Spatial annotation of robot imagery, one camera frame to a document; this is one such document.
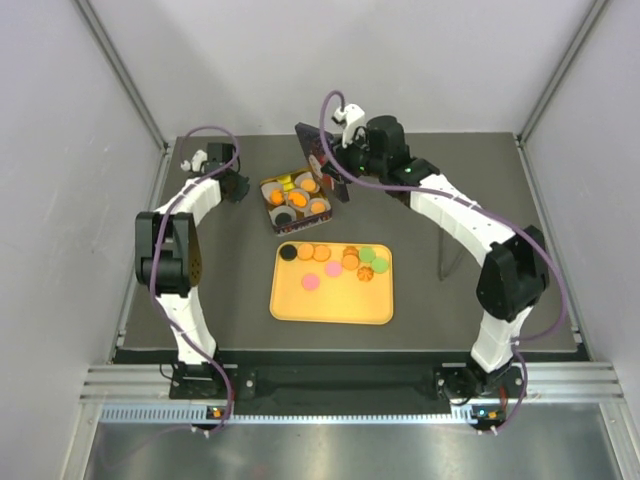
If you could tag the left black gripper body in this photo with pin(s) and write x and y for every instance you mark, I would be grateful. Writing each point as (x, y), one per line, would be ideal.
(240, 186)

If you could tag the aluminium frame rail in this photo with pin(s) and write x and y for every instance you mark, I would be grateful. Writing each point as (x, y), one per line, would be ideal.
(140, 394)

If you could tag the tan round biscuit behind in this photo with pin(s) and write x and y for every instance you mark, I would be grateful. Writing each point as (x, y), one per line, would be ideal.
(321, 253)

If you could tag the green cookie right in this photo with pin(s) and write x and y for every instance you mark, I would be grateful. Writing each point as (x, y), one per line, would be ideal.
(380, 265)

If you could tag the white paper cup back left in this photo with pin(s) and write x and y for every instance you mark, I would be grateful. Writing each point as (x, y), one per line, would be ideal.
(267, 188)

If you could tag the green cookie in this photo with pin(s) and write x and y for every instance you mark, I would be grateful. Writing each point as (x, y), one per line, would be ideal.
(380, 265)
(367, 254)

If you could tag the orange swirl cookie upper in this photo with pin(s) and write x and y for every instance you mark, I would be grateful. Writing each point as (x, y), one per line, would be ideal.
(351, 250)

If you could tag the black sandwich cookie corner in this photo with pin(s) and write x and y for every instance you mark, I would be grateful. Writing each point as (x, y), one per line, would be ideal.
(288, 252)

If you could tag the decorated cookie tin box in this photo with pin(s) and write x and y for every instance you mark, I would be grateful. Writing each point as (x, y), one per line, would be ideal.
(302, 221)

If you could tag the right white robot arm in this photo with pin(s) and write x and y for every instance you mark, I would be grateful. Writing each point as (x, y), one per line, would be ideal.
(513, 273)

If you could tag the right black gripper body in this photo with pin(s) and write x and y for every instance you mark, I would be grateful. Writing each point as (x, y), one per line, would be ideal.
(358, 159)

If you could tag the yellow plastic tray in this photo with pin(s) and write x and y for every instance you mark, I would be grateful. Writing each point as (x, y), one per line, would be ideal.
(343, 300)

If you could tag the pink sandwich cookie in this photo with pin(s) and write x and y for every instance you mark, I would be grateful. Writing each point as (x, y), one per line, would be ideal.
(310, 282)
(333, 269)

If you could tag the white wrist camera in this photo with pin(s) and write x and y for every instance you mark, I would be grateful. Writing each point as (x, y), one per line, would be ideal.
(351, 118)
(195, 164)

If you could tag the tan round patterned biscuit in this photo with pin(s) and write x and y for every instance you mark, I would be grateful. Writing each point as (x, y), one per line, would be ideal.
(305, 251)

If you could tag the pink sandwich cookie upper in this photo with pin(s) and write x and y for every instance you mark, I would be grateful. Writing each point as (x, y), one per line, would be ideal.
(333, 269)

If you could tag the green cookie upper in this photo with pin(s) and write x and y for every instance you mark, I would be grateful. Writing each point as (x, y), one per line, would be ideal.
(367, 254)

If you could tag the pink sandwich cookie lower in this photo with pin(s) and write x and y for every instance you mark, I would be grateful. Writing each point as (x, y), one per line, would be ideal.
(310, 282)

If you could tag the black sandwich cookie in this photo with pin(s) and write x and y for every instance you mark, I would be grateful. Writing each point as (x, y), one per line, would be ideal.
(283, 218)

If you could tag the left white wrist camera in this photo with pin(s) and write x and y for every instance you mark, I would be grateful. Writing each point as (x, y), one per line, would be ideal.
(195, 164)

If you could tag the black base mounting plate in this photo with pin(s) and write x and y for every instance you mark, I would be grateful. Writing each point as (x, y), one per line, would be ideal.
(326, 382)

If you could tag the white paper cup front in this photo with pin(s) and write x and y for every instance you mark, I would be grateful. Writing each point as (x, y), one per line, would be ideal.
(280, 209)

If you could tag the white paper cup back right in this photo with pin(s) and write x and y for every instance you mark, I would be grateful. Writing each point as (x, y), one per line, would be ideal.
(303, 175)

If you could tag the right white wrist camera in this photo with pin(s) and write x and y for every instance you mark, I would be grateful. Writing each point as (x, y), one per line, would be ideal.
(351, 118)

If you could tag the orange fish shaped cookie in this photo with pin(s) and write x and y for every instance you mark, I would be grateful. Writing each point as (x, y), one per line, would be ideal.
(297, 199)

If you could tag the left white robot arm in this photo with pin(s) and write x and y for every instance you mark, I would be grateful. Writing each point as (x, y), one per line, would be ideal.
(168, 257)

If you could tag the orange swirl cookie right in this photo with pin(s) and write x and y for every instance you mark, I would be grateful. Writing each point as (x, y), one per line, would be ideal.
(365, 274)

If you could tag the white paper cup centre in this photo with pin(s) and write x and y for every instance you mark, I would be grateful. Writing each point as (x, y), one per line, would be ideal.
(297, 209)

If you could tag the white paper cup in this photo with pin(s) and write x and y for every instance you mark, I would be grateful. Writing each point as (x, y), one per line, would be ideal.
(303, 175)
(280, 209)
(297, 209)
(267, 188)
(307, 212)

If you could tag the tan round biscuit front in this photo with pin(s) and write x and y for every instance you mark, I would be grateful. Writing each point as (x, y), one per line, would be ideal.
(309, 185)

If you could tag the orange swirl cookie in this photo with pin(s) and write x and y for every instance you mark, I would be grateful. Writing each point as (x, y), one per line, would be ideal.
(351, 250)
(365, 274)

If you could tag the gold tin lid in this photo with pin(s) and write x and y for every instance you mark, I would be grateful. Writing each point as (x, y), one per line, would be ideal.
(310, 142)

